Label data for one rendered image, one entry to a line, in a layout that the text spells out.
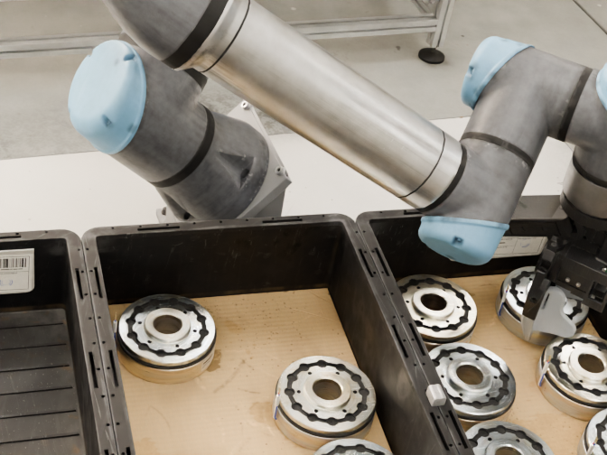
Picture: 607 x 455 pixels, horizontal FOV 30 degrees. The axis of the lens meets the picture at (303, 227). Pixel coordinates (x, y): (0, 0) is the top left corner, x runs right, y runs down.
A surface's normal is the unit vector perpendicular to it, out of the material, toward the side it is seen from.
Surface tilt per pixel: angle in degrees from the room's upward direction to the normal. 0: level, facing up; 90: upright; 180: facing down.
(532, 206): 33
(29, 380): 0
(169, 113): 66
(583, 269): 96
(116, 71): 54
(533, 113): 45
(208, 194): 82
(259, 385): 0
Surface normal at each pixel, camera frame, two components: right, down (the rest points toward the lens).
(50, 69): 0.14, -0.76
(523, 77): -0.15, -0.29
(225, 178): 0.38, 0.20
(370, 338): -0.96, 0.06
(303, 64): 0.49, -0.09
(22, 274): 0.26, 0.65
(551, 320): -0.49, 0.48
